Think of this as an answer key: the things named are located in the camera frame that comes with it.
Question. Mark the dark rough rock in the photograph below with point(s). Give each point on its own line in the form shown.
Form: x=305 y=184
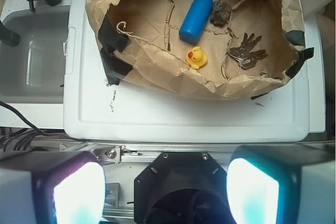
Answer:
x=220 y=14

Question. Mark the aluminium frame rail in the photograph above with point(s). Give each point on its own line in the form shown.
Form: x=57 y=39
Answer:
x=109 y=153

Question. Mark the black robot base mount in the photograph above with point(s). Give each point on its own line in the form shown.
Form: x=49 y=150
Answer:
x=182 y=187

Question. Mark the yellow rubber duck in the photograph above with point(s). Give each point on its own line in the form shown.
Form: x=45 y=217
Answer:
x=196 y=58

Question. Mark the silver key bunch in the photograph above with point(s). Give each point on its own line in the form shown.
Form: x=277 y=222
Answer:
x=243 y=54

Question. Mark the crumpled brown paper bag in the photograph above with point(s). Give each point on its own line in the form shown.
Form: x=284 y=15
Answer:
x=139 y=43

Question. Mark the white plastic bin lid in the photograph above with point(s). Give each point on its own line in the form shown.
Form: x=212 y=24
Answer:
x=95 y=110

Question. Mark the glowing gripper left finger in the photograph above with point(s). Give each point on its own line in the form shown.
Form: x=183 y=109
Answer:
x=51 y=187

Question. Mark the blue plastic bottle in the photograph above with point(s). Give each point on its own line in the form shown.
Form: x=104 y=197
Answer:
x=195 y=20

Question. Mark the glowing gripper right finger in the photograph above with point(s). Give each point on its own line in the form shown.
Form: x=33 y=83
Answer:
x=291 y=183

